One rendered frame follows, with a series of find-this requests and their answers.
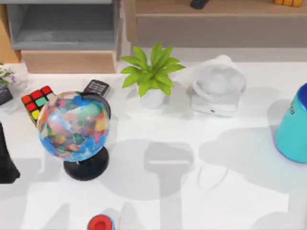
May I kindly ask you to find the green plant in white pot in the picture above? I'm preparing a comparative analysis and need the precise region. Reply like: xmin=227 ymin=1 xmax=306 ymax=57
xmin=119 ymin=43 xmax=186 ymax=109

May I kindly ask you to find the black remote control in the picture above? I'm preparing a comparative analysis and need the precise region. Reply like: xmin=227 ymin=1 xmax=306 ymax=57
xmin=83 ymin=79 xmax=111 ymax=97

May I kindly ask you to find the white desk fan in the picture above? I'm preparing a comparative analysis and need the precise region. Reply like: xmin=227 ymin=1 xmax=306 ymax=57
xmin=190 ymin=54 xmax=247 ymax=118

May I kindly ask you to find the colourful globe on black stand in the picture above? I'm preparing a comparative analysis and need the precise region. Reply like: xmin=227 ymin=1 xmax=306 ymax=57
xmin=37 ymin=90 xmax=111 ymax=181

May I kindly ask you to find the pale wooden drawer front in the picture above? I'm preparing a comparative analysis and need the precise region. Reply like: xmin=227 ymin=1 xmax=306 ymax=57
xmin=21 ymin=50 xmax=117 ymax=74

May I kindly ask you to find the wooden open shelf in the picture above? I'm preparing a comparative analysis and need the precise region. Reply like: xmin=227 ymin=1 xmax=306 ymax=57
xmin=123 ymin=0 xmax=307 ymax=48

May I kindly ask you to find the colourful puzzle cube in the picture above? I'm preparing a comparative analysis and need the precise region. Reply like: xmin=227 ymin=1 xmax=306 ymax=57
xmin=21 ymin=85 xmax=57 ymax=127

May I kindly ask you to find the red and blue round object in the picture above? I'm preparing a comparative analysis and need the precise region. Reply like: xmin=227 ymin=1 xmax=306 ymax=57
xmin=87 ymin=213 xmax=117 ymax=230

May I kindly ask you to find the black object on shelf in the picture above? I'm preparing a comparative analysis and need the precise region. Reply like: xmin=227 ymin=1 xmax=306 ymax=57
xmin=190 ymin=0 xmax=210 ymax=10

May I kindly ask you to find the teal cylindrical speaker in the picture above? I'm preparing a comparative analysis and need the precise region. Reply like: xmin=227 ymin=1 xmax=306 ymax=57
xmin=275 ymin=82 xmax=307 ymax=164

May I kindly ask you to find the purple flower plant dark pot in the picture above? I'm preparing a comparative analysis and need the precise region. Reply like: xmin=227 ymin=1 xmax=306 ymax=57
xmin=0 ymin=62 xmax=16 ymax=106

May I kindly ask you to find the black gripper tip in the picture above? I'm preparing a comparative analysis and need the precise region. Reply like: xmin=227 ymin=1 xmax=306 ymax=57
xmin=0 ymin=121 xmax=21 ymax=184

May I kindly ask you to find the wooden cupboard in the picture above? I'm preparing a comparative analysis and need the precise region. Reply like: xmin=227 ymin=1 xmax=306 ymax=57
xmin=0 ymin=4 xmax=22 ymax=64

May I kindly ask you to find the orange object on shelf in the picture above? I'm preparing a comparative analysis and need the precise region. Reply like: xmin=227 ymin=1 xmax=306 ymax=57
xmin=272 ymin=0 xmax=304 ymax=7

